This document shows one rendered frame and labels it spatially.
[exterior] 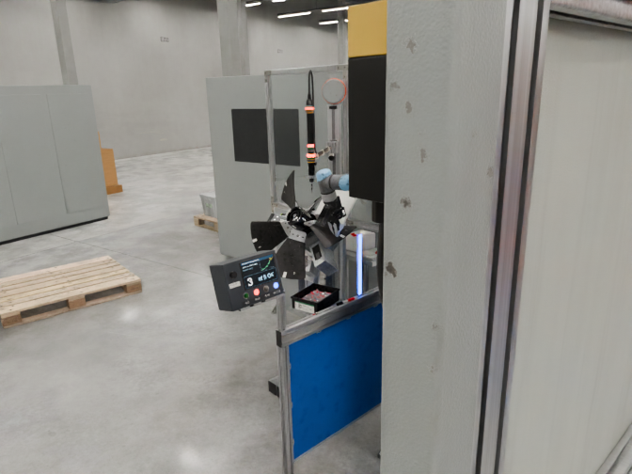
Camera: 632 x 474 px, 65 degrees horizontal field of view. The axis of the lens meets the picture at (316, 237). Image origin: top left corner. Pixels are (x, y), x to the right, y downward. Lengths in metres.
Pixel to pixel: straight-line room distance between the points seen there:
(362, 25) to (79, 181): 7.98
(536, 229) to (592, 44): 0.17
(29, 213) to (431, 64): 7.76
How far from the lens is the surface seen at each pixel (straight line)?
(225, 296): 1.98
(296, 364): 2.41
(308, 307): 2.52
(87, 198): 8.32
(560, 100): 0.47
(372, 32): 0.30
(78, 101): 8.23
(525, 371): 0.53
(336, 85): 3.31
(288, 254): 2.71
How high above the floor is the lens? 1.89
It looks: 17 degrees down
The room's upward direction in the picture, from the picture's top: 1 degrees counter-clockwise
